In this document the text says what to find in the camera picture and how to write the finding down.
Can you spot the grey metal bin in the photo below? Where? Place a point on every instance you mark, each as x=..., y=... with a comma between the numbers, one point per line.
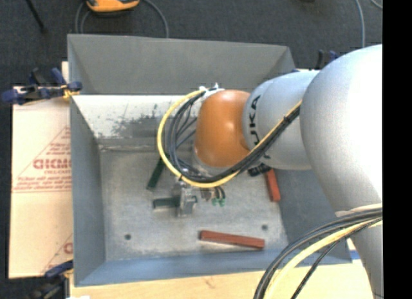
x=135, y=227

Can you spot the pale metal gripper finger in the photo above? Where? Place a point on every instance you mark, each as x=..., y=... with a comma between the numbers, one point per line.
x=187, y=205
x=177, y=189

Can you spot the red-brown flat block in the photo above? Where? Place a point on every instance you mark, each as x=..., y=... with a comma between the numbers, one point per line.
x=273, y=186
x=231, y=239

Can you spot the dark green flat block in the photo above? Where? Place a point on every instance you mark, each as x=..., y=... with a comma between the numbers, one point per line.
x=164, y=202
x=155, y=175

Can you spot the brown cardboard board, red print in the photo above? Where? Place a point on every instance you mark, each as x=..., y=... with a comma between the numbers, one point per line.
x=38, y=214

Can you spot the black cylinder on white bracket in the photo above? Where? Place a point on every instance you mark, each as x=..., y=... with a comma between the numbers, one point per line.
x=258, y=170

